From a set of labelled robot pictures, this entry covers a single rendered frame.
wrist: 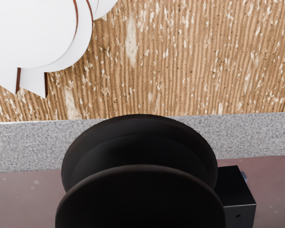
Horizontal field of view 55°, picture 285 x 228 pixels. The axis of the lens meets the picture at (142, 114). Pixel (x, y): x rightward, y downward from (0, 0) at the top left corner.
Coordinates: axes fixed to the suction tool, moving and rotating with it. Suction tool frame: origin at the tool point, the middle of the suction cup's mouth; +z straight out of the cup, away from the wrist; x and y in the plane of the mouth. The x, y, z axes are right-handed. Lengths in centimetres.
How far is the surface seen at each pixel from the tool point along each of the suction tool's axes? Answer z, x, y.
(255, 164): 117, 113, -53
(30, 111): 20.6, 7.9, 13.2
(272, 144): 23.4, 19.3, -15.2
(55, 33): 14.4, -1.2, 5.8
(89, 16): 15.5, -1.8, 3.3
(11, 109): 20.5, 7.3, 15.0
